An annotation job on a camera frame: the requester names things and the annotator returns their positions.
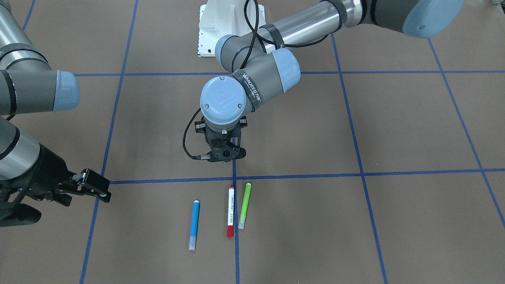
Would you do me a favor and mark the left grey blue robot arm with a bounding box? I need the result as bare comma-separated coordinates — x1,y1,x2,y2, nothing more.
195,0,464,160

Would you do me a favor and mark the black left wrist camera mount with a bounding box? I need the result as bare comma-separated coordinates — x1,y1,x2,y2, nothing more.
194,116,247,162

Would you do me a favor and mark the blue highlighter pen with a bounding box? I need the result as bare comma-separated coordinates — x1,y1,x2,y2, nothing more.
188,200,200,250

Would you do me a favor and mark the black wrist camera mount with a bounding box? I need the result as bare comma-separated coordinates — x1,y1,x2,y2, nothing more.
0,186,41,228
194,116,247,162

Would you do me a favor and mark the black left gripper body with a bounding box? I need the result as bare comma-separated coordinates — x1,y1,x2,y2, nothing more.
205,117,245,147

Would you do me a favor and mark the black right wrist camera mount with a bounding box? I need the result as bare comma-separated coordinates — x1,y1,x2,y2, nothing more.
0,186,41,228

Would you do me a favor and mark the green highlighter pen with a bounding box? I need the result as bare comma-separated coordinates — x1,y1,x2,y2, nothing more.
238,182,251,230

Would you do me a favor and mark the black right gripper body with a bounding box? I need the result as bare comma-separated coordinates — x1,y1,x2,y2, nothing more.
18,144,75,201

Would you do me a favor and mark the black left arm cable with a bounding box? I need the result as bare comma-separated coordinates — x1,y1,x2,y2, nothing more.
182,0,330,161

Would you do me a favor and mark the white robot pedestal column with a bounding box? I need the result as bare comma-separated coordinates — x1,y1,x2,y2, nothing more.
197,0,251,57

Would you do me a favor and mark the red white marker pen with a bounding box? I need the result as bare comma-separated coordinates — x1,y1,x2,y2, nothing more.
226,185,235,238

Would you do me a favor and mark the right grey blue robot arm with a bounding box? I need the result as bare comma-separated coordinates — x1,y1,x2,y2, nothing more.
1,0,125,208

